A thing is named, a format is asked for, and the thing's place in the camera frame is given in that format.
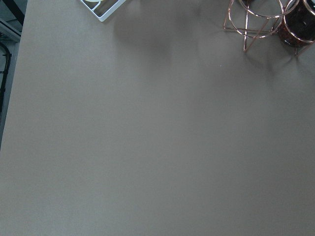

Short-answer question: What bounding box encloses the dark brown glass jar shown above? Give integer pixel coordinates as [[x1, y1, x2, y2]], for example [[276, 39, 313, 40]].
[[279, 0, 315, 47]]

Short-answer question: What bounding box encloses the aluminium frame rail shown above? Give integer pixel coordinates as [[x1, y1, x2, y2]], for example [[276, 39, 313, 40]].
[[0, 19, 22, 43]]

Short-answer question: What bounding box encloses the rose gold wire stand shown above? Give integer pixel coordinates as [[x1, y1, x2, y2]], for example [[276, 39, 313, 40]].
[[223, 0, 315, 56]]

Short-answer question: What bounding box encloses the black cable beside table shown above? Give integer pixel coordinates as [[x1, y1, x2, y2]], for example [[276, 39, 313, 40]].
[[0, 44, 13, 118]]

